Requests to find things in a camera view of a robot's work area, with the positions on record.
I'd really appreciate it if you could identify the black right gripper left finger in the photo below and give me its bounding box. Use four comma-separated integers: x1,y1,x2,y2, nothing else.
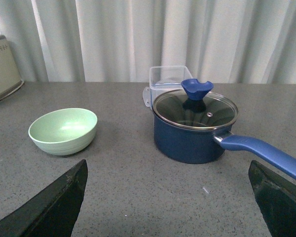
0,159,88,237

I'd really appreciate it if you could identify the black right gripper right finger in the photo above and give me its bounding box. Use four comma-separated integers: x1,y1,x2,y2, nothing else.
248,160,296,237

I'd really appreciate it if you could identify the green bowl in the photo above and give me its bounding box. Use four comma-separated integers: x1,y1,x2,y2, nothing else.
28,108,98,156

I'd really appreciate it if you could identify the blue saucepan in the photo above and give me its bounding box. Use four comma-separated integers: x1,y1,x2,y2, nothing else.
154,115,296,180

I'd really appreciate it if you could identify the glass lid with blue knob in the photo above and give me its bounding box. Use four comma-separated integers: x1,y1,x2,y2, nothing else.
152,79,239,131

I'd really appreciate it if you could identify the cream toaster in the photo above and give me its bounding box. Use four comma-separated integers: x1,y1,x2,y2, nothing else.
0,35,24,100

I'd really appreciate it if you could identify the clear plastic container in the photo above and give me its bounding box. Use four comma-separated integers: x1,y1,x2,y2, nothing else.
142,65,193,109

